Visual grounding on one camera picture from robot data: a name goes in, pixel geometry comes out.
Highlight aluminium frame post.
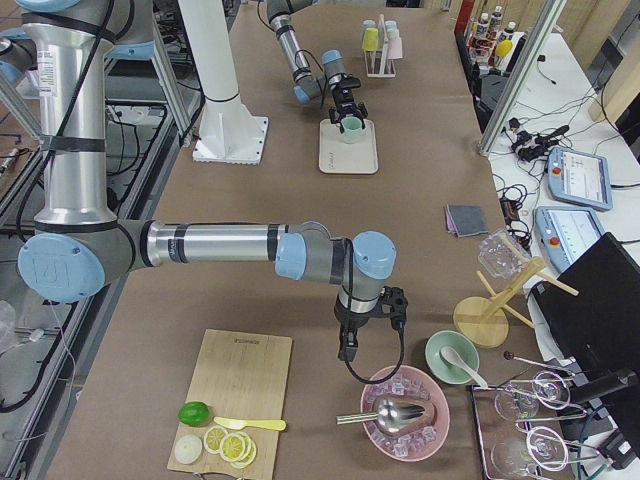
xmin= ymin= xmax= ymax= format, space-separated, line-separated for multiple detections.
xmin=478 ymin=0 xmax=567 ymax=157

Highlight green cup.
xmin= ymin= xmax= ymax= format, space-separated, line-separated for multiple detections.
xmin=341 ymin=116 xmax=362 ymax=144

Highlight yellow lemon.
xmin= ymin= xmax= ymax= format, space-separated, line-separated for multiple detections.
xmin=495 ymin=39 xmax=513 ymax=60

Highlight yellow cup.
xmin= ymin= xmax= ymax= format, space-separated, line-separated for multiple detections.
xmin=361 ymin=27 xmax=380 ymax=52

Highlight pink cup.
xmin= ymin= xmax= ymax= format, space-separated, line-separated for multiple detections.
xmin=387 ymin=37 xmax=403 ymax=60

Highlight bamboo cutting board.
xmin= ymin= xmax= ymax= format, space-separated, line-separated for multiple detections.
xmin=167 ymin=329 xmax=293 ymax=479

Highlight wooden cup tree stand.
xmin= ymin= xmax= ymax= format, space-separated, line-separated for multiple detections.
xmin=453 ymin=257 xmax=579 ymax=348

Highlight white ceramic spoon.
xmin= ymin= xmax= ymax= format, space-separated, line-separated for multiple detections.
xmin=440 ymin=346 xmax=489 ymax=389

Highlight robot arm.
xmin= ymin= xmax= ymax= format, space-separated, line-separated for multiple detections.
xmin=17 ymin=1 xmax=407 ymax=362
xmin=266 ymin=0 xmax=368 ymax=133

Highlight white wire cup rack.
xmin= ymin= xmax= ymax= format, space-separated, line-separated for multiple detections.
xmin=362 ymin=14 xmax=396 ymax=78

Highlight green lime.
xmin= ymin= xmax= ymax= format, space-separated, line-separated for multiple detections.
xmin=177 ymin=401 xmax=211 ymax=427

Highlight teach pendant tablet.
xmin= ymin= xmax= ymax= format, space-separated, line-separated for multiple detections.
xmin=534 ymin=206 xmax=605 ymax=273
xmin=547 ymin=146 xmax=613 ymax=211

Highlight green bowl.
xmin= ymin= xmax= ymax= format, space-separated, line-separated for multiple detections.
xmin=424 ymin=330 xmax=482 ymax=386

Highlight yellow plastic knife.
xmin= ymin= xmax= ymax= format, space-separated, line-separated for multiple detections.
xmin=213 ymin=416 xmax=287 ymax=432

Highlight black glass rack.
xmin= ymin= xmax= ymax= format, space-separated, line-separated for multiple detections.
xmin=470 ymin=367 xmax=602 ymax=479

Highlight pink ice bowl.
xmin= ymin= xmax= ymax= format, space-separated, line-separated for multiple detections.
xmin=360 ymin=365 xmax=450 ymax=462

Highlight lemon slices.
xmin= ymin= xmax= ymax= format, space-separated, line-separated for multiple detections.
xmin=203 ymin=425 xmax=257 ymax=469

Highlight metal ice scoop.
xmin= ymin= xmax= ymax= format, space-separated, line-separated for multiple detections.
xmin=336 ymin=395 xmax=427 ymax=436

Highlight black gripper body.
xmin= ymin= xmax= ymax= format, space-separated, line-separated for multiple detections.
xmin=334 ymin=286 xmax=408 ymax=340
xmin=331 ymin=77 xmax=361 ymax=116

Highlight folded grey cloth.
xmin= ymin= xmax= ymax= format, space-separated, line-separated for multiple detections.
xmin=444 ymin=204 xmax=489 ymax=237

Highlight cream rabbit tray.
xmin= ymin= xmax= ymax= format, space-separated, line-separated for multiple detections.
xmin=319 ymin=119 xmax=378 ymax=175

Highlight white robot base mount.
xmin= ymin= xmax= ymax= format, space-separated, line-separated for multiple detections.
xmin=178 ymin=0 xmax=268 ymax=165

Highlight clear plastic glass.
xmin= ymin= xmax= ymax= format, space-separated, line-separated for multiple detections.
xmin=478 ymin=228 xmax=531 ymax=279

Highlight cream white cup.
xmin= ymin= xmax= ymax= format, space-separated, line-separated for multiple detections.
xmin=387 ymin=28 xmax=400 ymax=40

